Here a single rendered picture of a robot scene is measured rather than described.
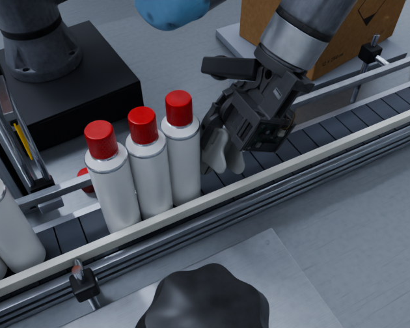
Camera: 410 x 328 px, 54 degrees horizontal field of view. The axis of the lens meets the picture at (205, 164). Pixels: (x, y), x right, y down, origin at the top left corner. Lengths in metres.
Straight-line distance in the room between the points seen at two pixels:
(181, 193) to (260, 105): 0.18
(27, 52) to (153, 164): 0.43
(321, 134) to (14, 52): 0.60
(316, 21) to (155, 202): 0.31
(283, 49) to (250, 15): 0.52
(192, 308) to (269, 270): 0.36
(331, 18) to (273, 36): 0.07
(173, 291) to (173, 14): 0.27
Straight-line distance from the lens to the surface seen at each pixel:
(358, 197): 0.76
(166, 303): 0.24
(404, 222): 0.76
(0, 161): 0.65
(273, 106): 0.50
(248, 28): 1.02
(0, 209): 0.51
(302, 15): 0.48
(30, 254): 0.59
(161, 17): 0.43
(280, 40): 0.49
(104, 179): 0.50
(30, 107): 0.83
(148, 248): 0.61
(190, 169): 0.56
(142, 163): 0.50
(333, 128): 0.79
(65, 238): 0.64
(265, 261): 0.59
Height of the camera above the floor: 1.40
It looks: 49 degrees down
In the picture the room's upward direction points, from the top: straight up
